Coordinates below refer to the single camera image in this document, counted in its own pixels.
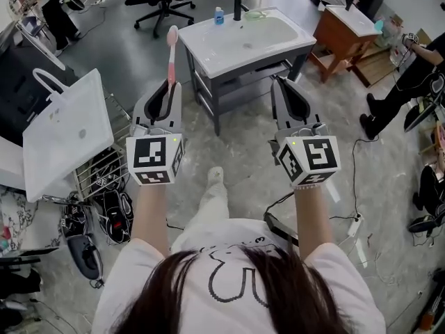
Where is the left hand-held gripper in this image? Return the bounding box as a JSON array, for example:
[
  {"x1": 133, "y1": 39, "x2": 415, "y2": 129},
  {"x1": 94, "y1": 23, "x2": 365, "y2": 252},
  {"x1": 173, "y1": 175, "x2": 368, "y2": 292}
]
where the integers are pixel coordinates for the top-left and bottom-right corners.
[{"x1": 125, "y1": 79, "x2": 185, "y2": 187}]

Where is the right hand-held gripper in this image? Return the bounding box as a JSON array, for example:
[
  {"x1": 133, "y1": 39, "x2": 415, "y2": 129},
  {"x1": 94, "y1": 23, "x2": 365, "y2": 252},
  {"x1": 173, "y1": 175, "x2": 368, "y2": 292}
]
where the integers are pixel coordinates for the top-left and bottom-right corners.
[{"x1": 268, "y1": 77, "x2": 341, "y2": 188}]

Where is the pink toothbrush item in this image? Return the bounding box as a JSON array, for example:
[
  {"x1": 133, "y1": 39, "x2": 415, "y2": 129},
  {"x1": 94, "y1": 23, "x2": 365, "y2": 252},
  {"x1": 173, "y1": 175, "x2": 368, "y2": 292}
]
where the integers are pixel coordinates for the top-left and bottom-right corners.
[{"x1": 167, "y1": 25, "x2": 180, "y2": 87}]

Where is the person's left forearm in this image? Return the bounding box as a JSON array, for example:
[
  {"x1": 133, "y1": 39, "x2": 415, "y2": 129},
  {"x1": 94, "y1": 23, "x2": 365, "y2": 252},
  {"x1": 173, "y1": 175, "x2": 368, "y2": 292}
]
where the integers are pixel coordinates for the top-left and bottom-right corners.
[{"x1": 129, "y1": 182, "x2": 172, "y2": 259}]

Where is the person's right forearm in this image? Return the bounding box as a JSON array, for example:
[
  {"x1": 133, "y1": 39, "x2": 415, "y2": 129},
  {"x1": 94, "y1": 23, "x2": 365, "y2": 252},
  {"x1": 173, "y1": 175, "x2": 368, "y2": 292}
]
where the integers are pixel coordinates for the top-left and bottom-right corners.
[{"x1": 291, "y1": 182, "x2": 337, "y2": 259}]

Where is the white sink counter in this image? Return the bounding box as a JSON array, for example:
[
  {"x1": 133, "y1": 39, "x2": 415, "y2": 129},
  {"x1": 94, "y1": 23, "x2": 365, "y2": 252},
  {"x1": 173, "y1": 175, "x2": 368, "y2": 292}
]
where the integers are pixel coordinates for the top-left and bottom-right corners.
[{"x1": 177, "y1": 6, "x2": 318, "y2": 80}]

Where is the tilted white sink basin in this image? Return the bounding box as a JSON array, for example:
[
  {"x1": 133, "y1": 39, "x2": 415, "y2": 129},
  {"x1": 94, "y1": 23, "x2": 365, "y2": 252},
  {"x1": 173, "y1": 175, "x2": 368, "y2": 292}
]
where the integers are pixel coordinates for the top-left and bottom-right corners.
[{"x1": 22, "y1": 67, "x2": 115, "y2": 203}]

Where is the person's white shoe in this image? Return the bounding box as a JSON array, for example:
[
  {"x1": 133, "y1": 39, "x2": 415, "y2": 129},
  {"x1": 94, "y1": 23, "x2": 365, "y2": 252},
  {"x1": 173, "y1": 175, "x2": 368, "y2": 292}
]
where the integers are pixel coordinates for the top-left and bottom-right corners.
[{"x1": 207, "y1": 166, "x2": 225, "y2": 188}]

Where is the wooden vanity with white basin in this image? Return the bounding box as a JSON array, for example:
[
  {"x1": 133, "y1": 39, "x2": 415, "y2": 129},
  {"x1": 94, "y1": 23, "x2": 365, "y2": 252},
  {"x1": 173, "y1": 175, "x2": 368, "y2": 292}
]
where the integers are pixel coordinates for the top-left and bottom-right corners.
[{"x1": 308, "y1": 4, "x2": 384, "y2": 84}]

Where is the green soap dish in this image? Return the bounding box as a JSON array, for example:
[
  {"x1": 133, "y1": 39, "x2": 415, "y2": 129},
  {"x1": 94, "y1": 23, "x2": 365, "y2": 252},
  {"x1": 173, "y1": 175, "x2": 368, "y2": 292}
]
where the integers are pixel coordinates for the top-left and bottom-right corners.
[{"x1": 245, "y1": 8, "x2": 270, "y2": 22}]

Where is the wooden pallet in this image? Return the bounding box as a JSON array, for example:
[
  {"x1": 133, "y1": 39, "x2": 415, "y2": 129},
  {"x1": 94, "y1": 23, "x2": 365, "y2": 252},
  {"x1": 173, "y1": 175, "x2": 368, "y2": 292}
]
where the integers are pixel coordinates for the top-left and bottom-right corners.
[{"x1": 353, "y1": 45, "x2": 416, "y2": 89}]

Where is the black faucet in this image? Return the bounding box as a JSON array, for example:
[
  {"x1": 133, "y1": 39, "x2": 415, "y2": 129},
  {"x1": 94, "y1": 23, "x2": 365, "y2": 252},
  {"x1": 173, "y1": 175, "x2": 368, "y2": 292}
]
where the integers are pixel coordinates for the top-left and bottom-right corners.
[{"x1": 233, "y1": 0, "x2": 250, "y2": 22}]

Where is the white faucet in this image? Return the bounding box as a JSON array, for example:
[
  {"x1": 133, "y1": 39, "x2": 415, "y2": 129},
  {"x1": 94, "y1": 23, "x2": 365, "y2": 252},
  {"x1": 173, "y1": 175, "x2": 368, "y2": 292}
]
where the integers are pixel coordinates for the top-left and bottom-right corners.
[{"x1": 32, "y1": 68, "x2": 71, "y2": 104}]

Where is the person's white trouser leg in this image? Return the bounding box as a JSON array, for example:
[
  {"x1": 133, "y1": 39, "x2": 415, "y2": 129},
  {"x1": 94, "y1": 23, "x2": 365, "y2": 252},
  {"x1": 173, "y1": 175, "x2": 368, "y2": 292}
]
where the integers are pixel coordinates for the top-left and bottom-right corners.
[{"x1": 169, "y1": 181, "x2": 231, "y2": 255}]

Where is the black flat box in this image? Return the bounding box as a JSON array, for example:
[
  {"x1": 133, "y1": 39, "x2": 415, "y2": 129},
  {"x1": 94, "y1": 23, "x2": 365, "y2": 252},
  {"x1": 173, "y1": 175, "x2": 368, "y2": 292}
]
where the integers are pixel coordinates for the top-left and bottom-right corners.
[{"x1": 263, "y1": 212, "x2": 300, "y2": 247}]

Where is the white power strip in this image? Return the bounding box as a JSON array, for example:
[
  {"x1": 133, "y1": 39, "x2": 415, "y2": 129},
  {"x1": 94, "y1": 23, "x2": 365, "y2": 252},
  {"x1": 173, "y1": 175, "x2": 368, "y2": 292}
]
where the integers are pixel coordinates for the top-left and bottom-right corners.
[{"x1": 347, "y1": 213, "x2": 363, "y2": 237}]

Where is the black cabinet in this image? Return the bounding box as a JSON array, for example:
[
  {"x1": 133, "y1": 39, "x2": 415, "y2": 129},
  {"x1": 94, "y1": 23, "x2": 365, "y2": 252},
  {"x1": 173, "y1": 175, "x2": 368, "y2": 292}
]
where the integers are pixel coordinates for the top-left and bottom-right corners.
[{"x1": 0, "y1": 40, "x2": 81, "y2": 148}]

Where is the person's white t-shirt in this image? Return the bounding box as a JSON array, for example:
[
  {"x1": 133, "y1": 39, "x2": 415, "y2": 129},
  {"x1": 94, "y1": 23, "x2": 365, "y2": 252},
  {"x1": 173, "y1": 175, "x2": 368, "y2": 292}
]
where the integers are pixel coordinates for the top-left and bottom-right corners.
[{"x1": 91, "y1": 217, "x2": 387, "y2": 334}]

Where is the grey vanity cabinet frame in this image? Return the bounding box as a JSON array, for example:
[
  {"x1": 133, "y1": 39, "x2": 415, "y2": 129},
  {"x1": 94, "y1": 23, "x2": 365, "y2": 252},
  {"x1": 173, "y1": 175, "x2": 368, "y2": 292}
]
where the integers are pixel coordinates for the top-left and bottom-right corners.
[{"x1": 184, "y1": 43, "x2": 316, "y2": 137}]

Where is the metal wire rack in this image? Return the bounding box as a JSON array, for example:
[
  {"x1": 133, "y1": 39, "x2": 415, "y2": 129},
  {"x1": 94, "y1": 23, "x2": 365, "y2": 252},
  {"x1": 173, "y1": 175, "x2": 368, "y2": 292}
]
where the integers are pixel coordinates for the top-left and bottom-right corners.
[{"x1": 72, "y1": 92, "x2": 130, "y2": 202}]

